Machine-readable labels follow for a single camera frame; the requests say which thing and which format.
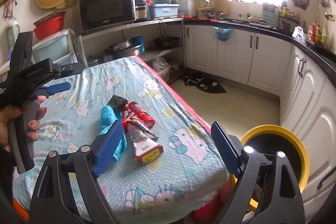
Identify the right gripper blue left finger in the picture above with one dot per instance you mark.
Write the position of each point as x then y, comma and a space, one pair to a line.
102, 158

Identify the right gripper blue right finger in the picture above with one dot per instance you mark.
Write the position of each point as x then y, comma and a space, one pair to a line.
228, 150

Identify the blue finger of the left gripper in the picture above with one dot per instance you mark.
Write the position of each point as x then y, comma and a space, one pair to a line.
53, 89

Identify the blue cloth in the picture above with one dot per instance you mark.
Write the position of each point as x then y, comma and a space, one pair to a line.
112, 132

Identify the red yellow paper carton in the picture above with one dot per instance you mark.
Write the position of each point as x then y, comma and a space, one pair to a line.
146, 150

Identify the red snack wrapper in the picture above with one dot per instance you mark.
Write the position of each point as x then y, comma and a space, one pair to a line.
132, 122

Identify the red cylindrical can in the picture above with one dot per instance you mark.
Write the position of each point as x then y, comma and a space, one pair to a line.
141, 114

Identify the yellow trash bin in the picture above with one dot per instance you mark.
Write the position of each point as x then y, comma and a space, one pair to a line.
275, 168

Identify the white kitchen cabinets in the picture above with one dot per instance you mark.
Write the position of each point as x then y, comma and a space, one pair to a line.
302, 78

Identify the cartoon cat tablecloth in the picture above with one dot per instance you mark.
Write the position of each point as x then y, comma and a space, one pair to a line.
167, 166

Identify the plastic drawer cabinet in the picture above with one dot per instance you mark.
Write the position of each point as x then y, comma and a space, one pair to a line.
59, 47

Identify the red plastic basin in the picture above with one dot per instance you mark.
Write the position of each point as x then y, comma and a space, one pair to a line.
49, 25

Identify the black floor mat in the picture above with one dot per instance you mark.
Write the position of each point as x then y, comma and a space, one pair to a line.
203, 83

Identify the steel cooking pot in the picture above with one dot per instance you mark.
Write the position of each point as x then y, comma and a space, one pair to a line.
125, 49

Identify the black microwave oven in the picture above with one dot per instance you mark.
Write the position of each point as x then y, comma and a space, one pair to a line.
95, 14

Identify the blue hanging basket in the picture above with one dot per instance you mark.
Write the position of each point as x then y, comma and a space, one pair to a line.
223, 34

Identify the metal shelf rack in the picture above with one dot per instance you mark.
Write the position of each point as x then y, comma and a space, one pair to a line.
95, 43

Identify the black frying pan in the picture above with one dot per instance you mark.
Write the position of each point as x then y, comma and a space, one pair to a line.
165, 41

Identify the blue dish rack box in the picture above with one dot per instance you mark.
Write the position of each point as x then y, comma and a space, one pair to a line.
160, 9

